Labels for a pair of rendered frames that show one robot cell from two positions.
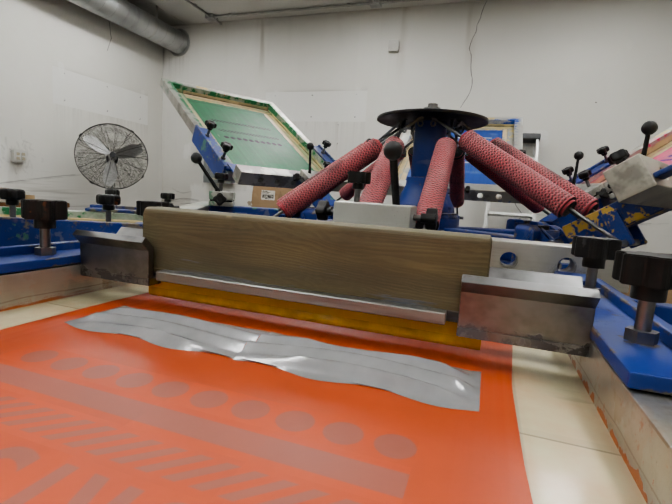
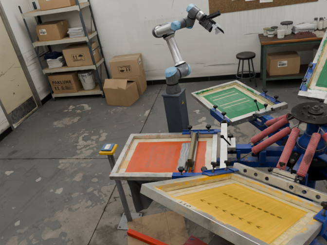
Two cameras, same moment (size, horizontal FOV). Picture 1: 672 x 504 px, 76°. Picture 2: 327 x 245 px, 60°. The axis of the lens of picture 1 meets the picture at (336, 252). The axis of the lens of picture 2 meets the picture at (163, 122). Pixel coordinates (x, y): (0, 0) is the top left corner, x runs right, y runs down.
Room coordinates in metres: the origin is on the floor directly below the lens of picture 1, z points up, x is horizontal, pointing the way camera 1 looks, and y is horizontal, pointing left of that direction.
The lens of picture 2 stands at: (0.13, -1.76, 2.33)
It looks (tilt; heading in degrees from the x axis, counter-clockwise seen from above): 29 degrees down; 87
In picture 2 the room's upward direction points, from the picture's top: 10 degrees counter-clockwise
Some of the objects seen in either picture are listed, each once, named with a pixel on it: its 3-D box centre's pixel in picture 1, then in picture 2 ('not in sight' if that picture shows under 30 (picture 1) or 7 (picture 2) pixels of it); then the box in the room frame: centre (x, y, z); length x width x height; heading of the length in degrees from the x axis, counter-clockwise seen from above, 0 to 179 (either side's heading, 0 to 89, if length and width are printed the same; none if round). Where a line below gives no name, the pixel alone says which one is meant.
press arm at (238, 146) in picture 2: not in sight; (239, 148); (0.75, -0.08, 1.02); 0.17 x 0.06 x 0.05; 161
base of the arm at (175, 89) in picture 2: not in sight; (172, 86); (0.43, 0.79, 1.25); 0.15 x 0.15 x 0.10
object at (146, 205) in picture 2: not in sight; (160, 193); (0.10, -0.07, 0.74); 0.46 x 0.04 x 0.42; 161
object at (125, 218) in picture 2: not in sight; (119, 187); (-0.27, 0.40, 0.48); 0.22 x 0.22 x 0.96; 71
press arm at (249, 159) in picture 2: not in sight; (222, 162); (0.63, -0.04, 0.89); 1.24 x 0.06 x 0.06; 161
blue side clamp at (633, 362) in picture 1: (604, 342); (193, 177); (0.36, -0.24, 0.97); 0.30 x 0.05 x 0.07; 161
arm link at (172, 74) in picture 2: not in sight; (172, 75); (0.43, 0.79, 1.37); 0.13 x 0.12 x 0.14; 27
